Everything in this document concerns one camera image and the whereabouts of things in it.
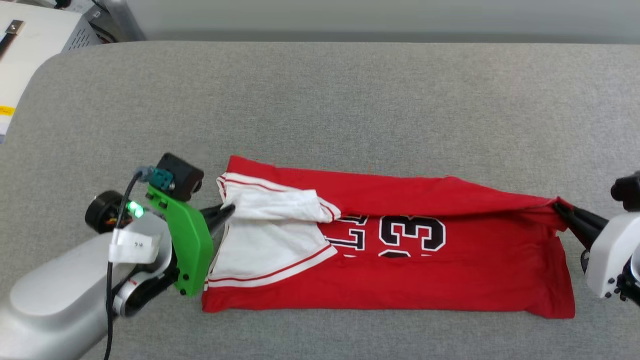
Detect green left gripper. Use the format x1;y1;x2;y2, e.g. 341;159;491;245
85;184;236;297

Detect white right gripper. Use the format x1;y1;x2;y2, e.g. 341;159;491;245
553;201;640;300

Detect red Bulls basketball jersey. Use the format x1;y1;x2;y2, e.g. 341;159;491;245
201;154;577;320

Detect white equipment box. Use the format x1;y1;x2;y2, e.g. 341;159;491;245
0;4;104;144

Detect white partition panel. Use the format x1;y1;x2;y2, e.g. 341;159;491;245
125;0;640;44

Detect black strap box handle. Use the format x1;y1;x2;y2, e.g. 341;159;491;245
0;19;26;57

